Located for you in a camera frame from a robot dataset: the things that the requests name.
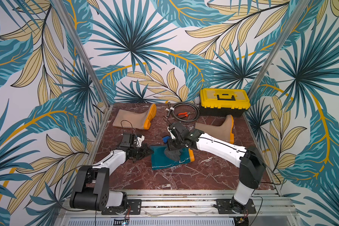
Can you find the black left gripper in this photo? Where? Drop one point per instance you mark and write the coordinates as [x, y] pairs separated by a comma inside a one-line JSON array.
[[145, 149]]

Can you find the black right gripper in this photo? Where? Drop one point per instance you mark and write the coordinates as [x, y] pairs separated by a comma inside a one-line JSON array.
[[173, 145]]

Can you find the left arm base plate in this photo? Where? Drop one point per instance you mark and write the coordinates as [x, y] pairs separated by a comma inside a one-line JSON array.
[[131, 207]]

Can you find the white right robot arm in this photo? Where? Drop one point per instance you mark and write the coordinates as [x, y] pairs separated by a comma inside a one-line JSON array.
[[250, 163]]

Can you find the left aluminium corner post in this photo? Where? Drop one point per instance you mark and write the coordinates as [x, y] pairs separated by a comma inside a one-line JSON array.
[[64, 16]]

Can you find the beige rubber boot left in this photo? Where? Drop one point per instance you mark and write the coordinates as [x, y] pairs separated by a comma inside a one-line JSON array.
[[141, 121]]

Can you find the aluminium mounting rail frame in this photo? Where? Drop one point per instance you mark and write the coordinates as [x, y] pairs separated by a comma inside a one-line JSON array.
[[272, 208]]

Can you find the red handled pliers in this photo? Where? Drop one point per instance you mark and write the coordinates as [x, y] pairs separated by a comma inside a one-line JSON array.
[[184, 114]]

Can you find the right aluminium corner post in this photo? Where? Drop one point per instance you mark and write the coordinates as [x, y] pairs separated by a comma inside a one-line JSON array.
[[277, 38]]

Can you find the teal rubber boot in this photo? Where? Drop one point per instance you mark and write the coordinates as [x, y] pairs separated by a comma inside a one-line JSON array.
[[160, 161]]

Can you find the beige rubber boot right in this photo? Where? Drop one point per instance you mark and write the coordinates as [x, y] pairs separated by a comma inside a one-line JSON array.
[[223, 132]]

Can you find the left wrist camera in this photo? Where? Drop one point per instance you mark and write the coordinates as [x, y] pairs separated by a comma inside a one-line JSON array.
[[131, 140]]

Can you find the yellow and black toolbox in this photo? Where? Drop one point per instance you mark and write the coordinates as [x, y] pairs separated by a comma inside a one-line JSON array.
[[223, 102]]

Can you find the beige rubber boot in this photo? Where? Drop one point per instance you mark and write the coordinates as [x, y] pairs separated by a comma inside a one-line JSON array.
[[141, 121], [223, 132]]

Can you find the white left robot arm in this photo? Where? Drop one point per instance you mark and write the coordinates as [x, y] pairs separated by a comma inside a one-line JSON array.
[[91, 188]]

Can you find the aluminium corner post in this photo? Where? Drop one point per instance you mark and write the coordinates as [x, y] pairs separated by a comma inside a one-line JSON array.
[[277, 38], [64, 16]]

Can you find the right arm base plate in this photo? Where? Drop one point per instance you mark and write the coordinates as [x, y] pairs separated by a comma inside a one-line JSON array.
[[231, 206]]

